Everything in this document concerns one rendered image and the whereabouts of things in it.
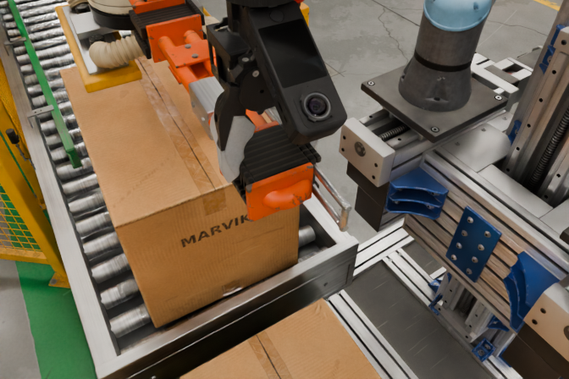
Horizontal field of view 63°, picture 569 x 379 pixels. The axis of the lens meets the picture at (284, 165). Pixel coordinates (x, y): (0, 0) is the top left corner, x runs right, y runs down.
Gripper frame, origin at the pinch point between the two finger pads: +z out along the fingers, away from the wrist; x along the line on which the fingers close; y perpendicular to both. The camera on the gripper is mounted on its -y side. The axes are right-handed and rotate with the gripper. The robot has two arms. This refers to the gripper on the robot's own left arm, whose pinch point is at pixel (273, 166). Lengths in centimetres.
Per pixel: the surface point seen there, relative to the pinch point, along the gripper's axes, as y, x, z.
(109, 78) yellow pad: 43.5, 11.2, 11.7
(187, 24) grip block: 31.2, -1.0, -1.6
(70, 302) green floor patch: 86, 46, 129
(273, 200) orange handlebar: -4.6, 2.2, -0.3
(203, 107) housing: 11.7, 3.6, -1.0
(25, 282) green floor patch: 103, 61, 129
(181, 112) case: 57, -3, 34
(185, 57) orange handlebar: 23.6, 2.0, -1.0
